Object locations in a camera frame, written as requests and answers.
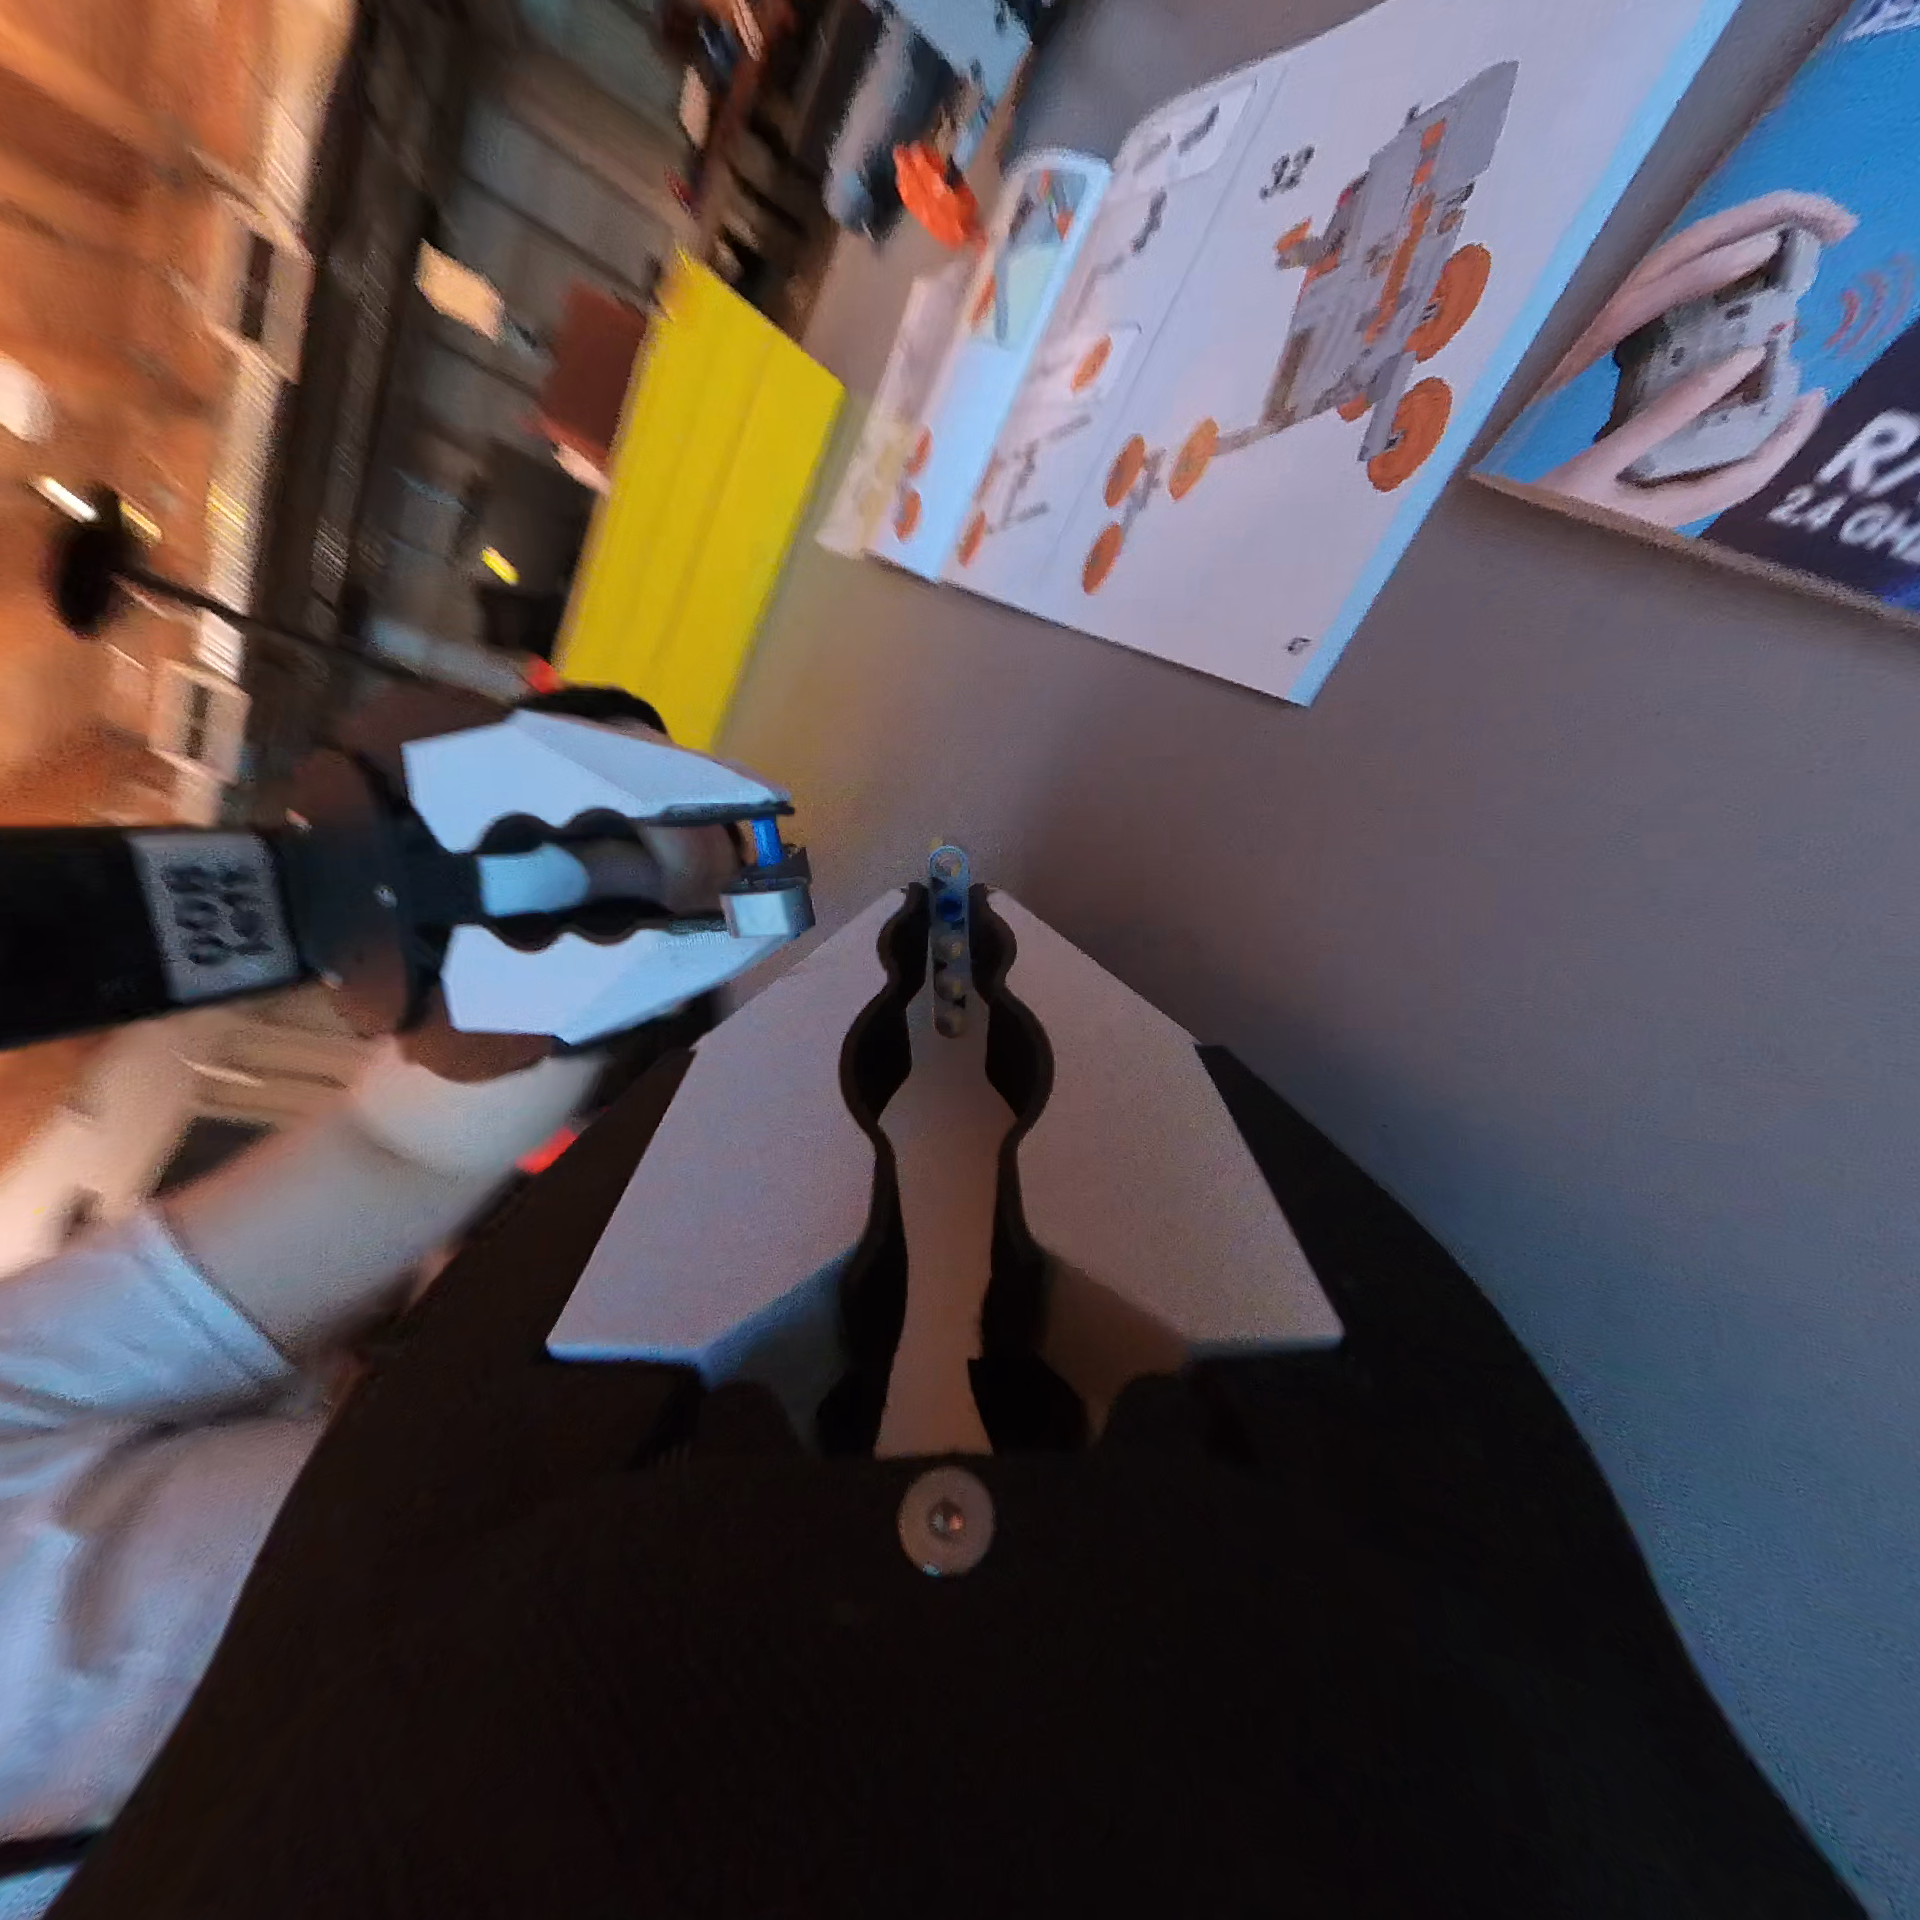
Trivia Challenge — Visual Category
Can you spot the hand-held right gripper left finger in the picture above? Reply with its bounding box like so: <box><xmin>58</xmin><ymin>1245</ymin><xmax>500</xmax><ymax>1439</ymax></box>
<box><xmin>545</xmin><ymin>885</ymin><xmax>924</xmax><ymax>1454</ymax></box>

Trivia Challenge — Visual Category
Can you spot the grey toy robot model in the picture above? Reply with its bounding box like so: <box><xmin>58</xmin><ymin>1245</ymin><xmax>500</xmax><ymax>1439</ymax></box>
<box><xmin>824</xmin><ymin>0</ymin><xmax>1038</xmax><ymax>232</ymax></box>

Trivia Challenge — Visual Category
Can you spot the person's white t-shirt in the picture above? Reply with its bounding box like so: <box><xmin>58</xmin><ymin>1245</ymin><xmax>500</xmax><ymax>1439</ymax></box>
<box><xmin>0</xmin><ymin>1206</ymin><xmax>347</xmax><ymax>1847</ymax></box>

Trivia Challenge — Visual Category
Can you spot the person's left hand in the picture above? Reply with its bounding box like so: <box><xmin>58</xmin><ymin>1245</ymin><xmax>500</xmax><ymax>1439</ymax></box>
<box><xmin>599</xmin><ymin>825</ymin><xmax>745</xmax><ymax>920</ymax></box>

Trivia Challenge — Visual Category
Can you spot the orange toy wheel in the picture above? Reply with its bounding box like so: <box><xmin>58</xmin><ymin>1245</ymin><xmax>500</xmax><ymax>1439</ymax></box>
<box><xmin>892</xmin><ymin>138</ymin><xmax>985</xmax><ymax>241</ymax></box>

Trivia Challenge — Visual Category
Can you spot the brown cardboard box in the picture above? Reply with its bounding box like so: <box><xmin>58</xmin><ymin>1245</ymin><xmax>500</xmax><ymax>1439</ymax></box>
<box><xmin>534</xmin><ymin>286</ymin><xmax>647</xmax><ymax>488</ymax></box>

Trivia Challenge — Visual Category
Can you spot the grey desk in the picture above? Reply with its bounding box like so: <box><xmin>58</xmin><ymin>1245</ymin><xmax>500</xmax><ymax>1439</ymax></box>
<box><xmin>704</xmin><ymin>0</ymin><xmax>1920</xmax><ymax>1920</ymax></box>

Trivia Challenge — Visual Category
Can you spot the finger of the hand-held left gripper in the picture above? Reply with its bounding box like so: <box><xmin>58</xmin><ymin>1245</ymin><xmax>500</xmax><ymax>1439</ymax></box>
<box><xmin>400</xmin><ymin>708</ymin><xmax>794</xmax><ymax>863</ymax></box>
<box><xmin>441</xmin><ymin>918</ymin><xmax>752</xmax><ymax>1048</ymax></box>

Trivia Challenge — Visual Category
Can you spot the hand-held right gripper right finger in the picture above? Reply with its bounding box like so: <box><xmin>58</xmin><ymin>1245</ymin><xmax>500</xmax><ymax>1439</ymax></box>
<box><xmin>972</xmin><ymin>885</ymin><xmax>1344</xmax><ymax>1454</ymax></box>

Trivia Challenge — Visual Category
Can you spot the light grey holed beam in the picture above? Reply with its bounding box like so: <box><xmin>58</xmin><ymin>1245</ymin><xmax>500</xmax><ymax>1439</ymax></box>
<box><xmin>922</xmin><ymin>842</ymin><xmax>977</xmax><ymax>1040</ymax></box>

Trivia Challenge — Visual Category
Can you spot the dark grey angled beam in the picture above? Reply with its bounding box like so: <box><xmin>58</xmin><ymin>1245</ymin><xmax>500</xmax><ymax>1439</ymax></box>
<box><xmin>719</xmin><ymin>809</ymin><xmax>818</xmax><ymax>943</ymax></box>

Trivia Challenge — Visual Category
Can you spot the blue manual booklet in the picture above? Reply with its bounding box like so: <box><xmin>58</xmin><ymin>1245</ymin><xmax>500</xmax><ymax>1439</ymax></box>
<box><xmin>1471</xmin><ymin>0</ymin><xmax>1920</xmax><ymax>623</ymax></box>

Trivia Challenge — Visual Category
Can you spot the white window paper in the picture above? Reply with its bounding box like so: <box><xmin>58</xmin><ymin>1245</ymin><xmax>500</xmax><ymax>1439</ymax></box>
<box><xmin>417</xmin><ymin>239</ymin><xmax>506</xmax><ymax>338</ymax></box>

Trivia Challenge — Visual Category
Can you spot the yellow storage bin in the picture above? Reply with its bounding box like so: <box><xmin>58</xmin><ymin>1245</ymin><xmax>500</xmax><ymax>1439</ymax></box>
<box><xmin>551</xmin><ymin>247</ymin><xmax>848</xmax><ymax>751</ymax></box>

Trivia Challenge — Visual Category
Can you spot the open instruction booklet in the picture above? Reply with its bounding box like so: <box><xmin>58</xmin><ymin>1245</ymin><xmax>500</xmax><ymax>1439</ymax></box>
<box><xmin>817</xmin><ymin>0</ymin><xmax>1743</xmax><ymax>705</ymax></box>

